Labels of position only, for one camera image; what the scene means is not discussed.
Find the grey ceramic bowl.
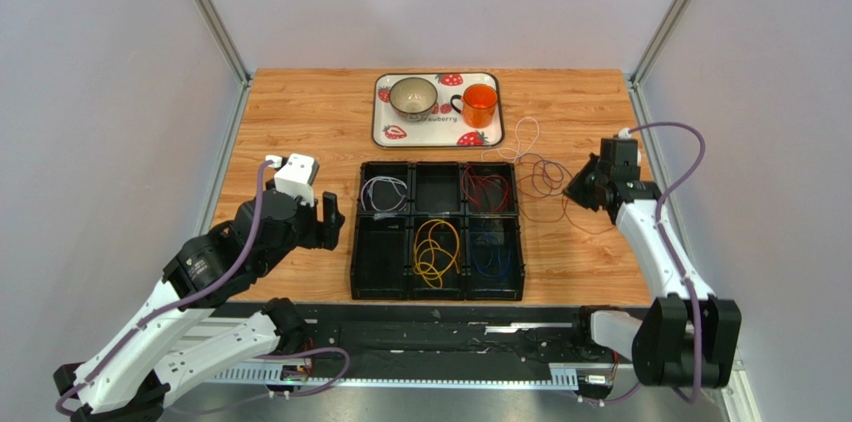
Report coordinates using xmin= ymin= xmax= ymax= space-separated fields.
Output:
xmin=389 ymin=77 xmax=438 ymax=122

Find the blue cable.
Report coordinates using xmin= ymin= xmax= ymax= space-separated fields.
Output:
xmin=471 ymin=224 xmax=515 ymax=277

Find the aluminium frame rail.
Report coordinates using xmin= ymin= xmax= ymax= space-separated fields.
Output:
xmin=119 ymin=314 xmax=763 ymax=422

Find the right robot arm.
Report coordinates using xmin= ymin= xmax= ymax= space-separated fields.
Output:
xmin=564 ymin=137 xmax=742 ymax=389

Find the black six-compartment organizer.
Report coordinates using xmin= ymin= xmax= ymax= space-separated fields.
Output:
xmin=350 ymin=161 xmax=526 ymax=302

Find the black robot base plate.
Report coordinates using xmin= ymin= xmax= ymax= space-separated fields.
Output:
xmin=240 ymin=301 xmax=638 ymax=383

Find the red cable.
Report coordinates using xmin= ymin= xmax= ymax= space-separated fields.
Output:
xmin=461 ymin=165 xmax=515 ymax=215
xmin=517 ymin=171 xmax=617 ymax=237

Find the strawberry pattern tray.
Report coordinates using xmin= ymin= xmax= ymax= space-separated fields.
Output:
xmin=372 ymin=72 xmax=505 ymax=149

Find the white cable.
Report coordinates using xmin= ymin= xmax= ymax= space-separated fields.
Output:
xmin=482 ymin=116 xmax=542 ymax=164
xmin=359 ymin=175 xmax=409 ymax=213

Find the dark purple cable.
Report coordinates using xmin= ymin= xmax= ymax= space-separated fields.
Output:
xmin=519 ymin=153 xmax=574 ymax=200

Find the yellow cable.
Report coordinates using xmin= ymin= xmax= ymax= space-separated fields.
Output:
xmin=412 ymin=217 xmax=463 ymax=289

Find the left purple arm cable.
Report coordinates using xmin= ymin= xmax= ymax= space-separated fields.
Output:
xmin=54 ymin=158 xmax=351 ymax=417

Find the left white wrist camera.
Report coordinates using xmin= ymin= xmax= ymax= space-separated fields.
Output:
xmin=265 ymin=153 xmax=320 ymax=207

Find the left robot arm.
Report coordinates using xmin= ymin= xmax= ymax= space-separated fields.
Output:
xmin=53 ymin=188 xmax=345 ymax=421

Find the orange mug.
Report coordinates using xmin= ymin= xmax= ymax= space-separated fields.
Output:
xmin=450 ymin=84 xmax=499 ymax=129

